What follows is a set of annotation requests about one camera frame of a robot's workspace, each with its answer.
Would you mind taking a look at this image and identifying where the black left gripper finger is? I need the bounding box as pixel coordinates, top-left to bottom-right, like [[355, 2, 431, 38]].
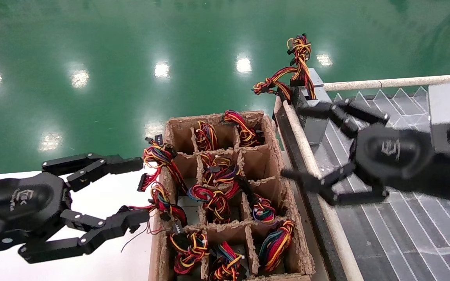
[[18, 209, 150, 264], [42, 153, 143, 192]]

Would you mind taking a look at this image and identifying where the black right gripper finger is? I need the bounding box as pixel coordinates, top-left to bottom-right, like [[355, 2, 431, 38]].
[[282, 162, 389, 206], [297, 98, 389, 139]]

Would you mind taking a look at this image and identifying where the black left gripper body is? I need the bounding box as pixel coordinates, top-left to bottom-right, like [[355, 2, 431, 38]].
[[0, 172, 71, 255]]

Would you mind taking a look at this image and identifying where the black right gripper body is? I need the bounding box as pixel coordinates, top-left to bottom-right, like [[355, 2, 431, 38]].
[[349, 123, 437, 185]]

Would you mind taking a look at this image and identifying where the grey power supply with cables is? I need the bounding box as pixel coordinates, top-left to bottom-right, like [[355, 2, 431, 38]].
[[254, 66, 325, 103], [287, 33, 333, 146]]

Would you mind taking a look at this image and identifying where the white rack pipe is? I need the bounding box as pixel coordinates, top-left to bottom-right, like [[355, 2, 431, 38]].
[[283, 100, 364, 281], [323, 74, 450, 92]]

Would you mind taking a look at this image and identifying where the brown cardboard divider box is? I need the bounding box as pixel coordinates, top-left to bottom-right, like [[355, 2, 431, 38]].
[[149, 110, 315, 281]]

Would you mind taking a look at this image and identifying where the clear acrylic divider tray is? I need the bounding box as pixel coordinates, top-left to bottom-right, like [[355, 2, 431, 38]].
[[319, 86, 450, 281]]

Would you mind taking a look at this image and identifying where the power supply with coloured cables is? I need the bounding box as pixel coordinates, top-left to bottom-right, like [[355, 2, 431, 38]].
[[237, 176, 278, 225], [120, 181, 202, 252], [220, 110, 266, 148], [136, 134, 189, 194], [200, 152, 243, 188], [169, 230, 210, 276], [188, 181, 241, 225], [209, 241, 247, 281], [258, 219, 296, 272], [195, 120, 220, 152]]

